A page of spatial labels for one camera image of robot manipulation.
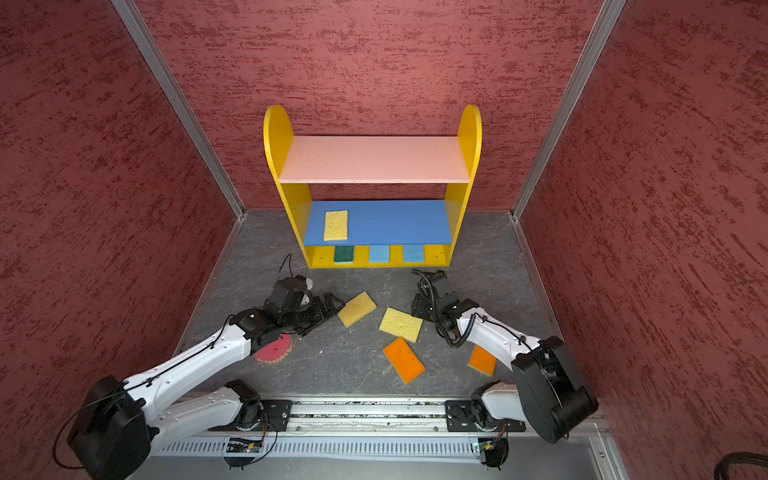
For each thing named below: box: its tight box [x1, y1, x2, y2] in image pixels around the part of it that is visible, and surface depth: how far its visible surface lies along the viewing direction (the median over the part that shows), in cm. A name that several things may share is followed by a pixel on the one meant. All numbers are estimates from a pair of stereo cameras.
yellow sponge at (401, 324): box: [379, 307, 424, 343], surface depth 91 cm
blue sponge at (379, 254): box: [370, 245, 390, 263], surface depth 107 cm
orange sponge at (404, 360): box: [382, 336, 426, 385], surface depth 85 cm
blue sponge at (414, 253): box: [404, 244, 425, 263], surface depth 108 cm
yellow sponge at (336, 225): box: [324, 210, 348, 241], surface depth 98 cm
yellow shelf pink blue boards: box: [262, 105, 483, 268], surface depth 94 cm
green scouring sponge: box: [334, 246, 355, 264], surface depth 105 cm
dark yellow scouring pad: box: [337, 292, 378, 329], surface depth 94 cm
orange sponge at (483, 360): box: [468, 345, 497, 377], surface depth 83 cm
